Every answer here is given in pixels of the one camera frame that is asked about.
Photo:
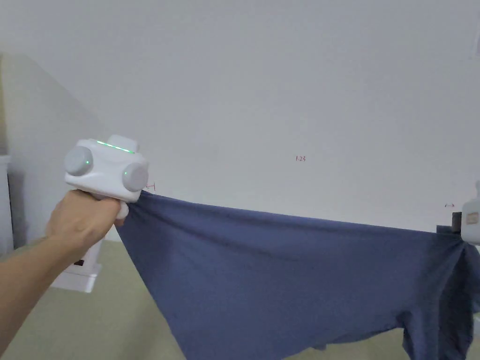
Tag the person's left hand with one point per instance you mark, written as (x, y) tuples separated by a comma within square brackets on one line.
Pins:
[(80, 221)]

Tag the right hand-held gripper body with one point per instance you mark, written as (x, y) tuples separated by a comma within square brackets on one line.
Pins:
[(471, 221)]

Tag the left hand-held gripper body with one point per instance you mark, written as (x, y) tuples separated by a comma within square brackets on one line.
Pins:
[(105, 168)]

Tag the dark blue shirt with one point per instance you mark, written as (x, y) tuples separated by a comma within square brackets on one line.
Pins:
[(285, 277)]

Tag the person's left forearm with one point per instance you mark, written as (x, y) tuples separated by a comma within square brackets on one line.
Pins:
[(24, 279)]

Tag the white box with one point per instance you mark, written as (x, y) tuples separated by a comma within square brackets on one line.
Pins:
[(80, 272)]

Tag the bed with pale green sheet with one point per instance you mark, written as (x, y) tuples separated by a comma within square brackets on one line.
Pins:
[(93, 322)]

